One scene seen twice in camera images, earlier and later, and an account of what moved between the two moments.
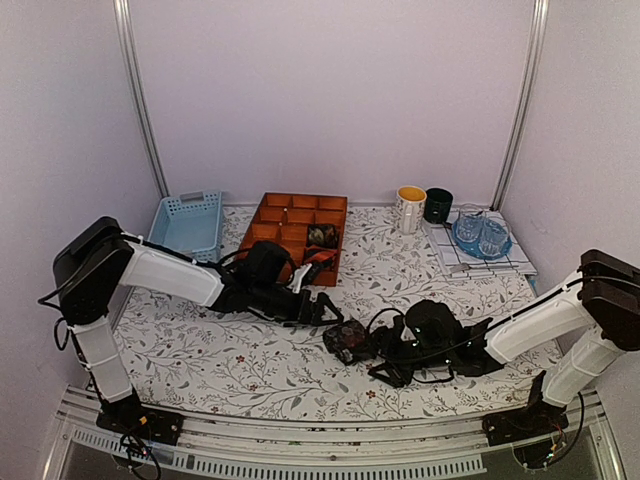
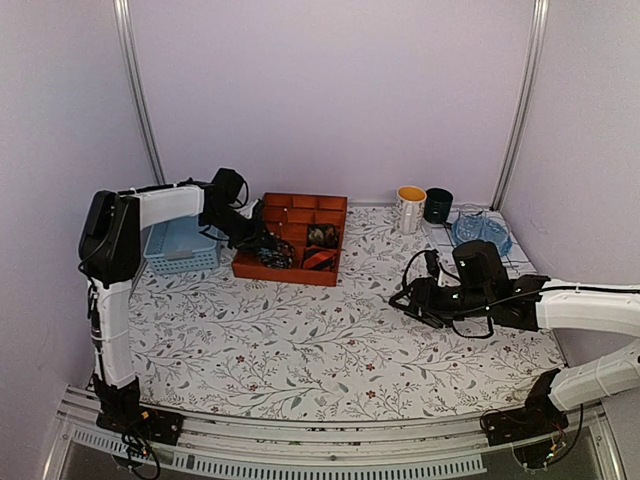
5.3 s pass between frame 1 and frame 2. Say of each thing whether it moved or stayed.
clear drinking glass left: stayed
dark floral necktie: moved
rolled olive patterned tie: stayed
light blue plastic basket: stayed
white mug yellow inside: stayed
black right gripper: moved
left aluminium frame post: stayed
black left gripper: moved
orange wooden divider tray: stayed
